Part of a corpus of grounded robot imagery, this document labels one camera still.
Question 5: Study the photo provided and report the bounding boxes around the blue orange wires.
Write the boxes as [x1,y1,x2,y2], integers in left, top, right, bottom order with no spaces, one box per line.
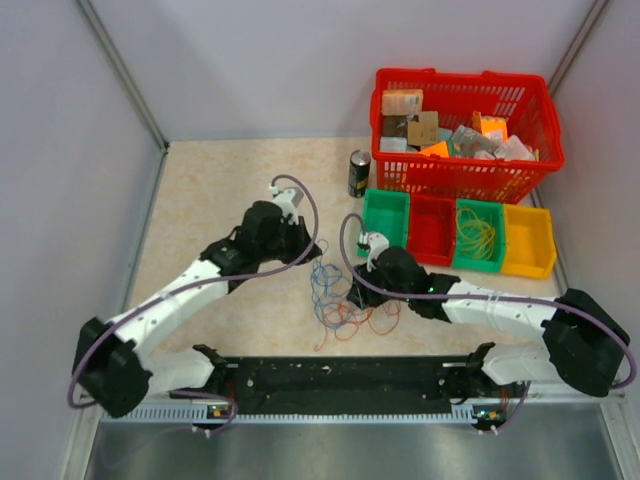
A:
[308,238,404,352]

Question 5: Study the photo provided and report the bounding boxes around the green bin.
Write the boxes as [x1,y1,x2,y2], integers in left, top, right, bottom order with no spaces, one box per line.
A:
[452,198,506,273]
[362,189,410,248]

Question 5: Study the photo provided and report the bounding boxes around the clear plastic bags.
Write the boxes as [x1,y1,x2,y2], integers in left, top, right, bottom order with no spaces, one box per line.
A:
[447,125,537,161]

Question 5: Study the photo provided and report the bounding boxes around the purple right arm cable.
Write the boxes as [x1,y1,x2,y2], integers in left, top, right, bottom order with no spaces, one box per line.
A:
[339,213,639,436]

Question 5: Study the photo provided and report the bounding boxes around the red bin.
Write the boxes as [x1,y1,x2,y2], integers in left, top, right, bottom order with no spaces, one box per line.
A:
[406,193,456,267]

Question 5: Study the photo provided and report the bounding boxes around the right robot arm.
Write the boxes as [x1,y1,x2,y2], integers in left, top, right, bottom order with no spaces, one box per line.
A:
[350,247,630,397]

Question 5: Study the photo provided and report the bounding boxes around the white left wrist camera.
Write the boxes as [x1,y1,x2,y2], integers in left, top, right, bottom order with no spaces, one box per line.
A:
[268,185,304,225]

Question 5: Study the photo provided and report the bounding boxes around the brown cardboard box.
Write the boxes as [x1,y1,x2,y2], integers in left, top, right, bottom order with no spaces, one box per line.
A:
[407,111,439,148]

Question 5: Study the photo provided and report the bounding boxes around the right green bin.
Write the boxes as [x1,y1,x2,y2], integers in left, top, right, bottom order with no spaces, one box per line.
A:
[452,198,506,273]

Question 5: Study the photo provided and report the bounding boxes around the orange packet in basket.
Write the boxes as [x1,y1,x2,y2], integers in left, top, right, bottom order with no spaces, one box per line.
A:
[472,111,509,143]

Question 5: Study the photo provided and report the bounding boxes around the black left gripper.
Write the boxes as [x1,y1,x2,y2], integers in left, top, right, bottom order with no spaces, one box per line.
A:
[257,216,321,266]

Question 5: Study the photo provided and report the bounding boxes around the left green bin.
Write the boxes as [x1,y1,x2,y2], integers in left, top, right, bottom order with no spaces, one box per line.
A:
[362,189,410,248]

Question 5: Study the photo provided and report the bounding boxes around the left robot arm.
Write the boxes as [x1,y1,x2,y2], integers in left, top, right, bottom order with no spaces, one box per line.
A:
[71,188,320,418]

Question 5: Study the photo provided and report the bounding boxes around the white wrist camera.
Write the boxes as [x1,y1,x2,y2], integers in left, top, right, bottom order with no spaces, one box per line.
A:
[268,185,304,225]
[358,231,390,272]

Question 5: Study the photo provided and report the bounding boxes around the yellow bin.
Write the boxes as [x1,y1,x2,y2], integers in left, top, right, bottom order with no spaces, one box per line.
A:
[501,204,557,280]

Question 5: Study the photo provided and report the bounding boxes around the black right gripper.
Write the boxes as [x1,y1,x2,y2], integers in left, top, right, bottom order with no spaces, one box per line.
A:
[347,259,412,309]

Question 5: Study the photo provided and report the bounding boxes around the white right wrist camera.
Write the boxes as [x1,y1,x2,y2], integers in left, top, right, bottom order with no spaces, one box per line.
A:
[358,231,390,272]

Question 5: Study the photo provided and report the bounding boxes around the red plastic basket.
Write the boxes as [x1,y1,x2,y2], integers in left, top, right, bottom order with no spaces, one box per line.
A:
[369,68,565,204]

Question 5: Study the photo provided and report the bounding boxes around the orange box in basket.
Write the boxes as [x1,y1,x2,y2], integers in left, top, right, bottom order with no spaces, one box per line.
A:
[381,89,424,116]

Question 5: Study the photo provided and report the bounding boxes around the dark drink can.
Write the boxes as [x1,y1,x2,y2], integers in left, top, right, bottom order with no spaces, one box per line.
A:
[348,150,371,198]

